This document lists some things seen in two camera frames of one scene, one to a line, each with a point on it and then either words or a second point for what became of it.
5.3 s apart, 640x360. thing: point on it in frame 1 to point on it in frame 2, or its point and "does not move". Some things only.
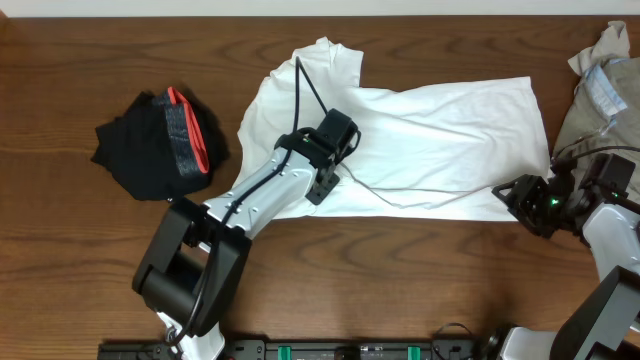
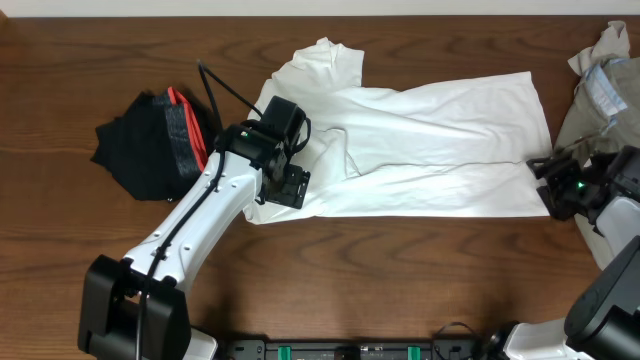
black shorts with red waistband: x=162 y=145 does not move
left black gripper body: x=330 y=183 to x=287 y=187
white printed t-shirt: x=447 y=152 does not move
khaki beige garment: x=603 y=113 does not move
